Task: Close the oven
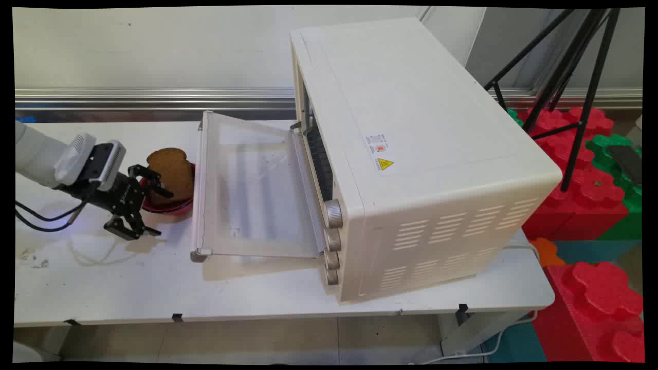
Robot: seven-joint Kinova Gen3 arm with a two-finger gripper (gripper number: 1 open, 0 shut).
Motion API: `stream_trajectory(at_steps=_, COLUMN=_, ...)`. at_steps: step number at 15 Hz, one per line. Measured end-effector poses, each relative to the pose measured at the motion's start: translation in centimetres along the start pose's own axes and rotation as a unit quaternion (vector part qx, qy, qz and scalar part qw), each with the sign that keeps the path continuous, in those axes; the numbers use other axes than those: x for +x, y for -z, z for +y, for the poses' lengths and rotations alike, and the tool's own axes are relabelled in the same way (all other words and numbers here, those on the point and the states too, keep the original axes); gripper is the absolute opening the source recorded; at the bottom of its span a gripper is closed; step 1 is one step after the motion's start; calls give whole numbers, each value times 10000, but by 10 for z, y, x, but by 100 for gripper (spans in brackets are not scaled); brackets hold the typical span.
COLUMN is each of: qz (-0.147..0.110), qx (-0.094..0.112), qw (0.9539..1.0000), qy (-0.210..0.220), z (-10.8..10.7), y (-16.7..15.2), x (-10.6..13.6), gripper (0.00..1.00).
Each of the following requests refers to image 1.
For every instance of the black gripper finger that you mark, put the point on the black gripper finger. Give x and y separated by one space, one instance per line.
153 180
129 226

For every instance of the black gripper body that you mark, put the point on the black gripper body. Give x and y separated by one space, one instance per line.
112 191

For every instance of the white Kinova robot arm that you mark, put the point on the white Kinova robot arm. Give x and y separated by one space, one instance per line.
36 154

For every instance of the brown bread slice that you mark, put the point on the brown bread slice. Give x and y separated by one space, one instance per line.
172 176

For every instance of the red plate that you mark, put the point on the red plate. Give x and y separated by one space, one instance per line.
169 207

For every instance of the glass oven door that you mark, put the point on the glass oven door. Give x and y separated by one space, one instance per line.
252 190

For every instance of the beige oven knob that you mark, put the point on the beige oven knob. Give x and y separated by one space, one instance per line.
333 213
332 259
332 239
332 276

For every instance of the yellow warning sticker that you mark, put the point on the yellow warning sticker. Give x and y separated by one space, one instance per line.
385 164

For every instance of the white toaster oven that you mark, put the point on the white toaster oven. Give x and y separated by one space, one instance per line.
411 164

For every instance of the orange foam block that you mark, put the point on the orange foam block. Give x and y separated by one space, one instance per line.
546 252

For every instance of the green foam block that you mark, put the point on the green foam block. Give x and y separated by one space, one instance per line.
619 169

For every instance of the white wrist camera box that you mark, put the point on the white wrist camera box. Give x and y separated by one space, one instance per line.
97 163

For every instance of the black camera tripod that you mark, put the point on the black camera tripod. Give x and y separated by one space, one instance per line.
578 77

